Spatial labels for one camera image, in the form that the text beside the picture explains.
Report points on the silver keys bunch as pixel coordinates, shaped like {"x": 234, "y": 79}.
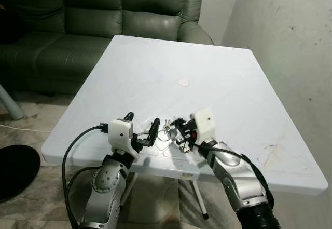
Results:
{"x": 167, "y": 123}

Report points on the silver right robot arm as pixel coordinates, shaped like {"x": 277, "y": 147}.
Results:
{"x": 233, "y": 179}

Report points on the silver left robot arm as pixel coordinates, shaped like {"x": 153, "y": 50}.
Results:
{"x": 106, "y": 185}

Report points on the small table edge sticker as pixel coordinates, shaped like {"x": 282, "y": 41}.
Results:
{"x": 187, "y": 175}

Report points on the round white table cap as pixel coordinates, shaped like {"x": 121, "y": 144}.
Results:
{"x": 183, "y": 82}

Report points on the white table leg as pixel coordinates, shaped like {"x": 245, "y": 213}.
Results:
{"x": 201, "y": 198}
{"x": 128, "y": 187}

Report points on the dark green leather sofa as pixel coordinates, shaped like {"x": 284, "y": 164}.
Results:
{"x": 104, "y": 21}

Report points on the grey slanted pole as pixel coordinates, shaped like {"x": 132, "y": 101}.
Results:
{"x": 10, "y": 103}

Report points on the black round base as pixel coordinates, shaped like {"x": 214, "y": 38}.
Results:
{"x": 15, "y": 172}

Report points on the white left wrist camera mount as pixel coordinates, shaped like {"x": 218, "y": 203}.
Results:
{"x": 120, "y": 131}

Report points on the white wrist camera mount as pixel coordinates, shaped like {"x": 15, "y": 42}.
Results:
{"x": 120, "y": 131}
{"x": 204, "y": 124}

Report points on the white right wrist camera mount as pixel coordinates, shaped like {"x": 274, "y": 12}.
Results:
{"x": 204, "y": 124}

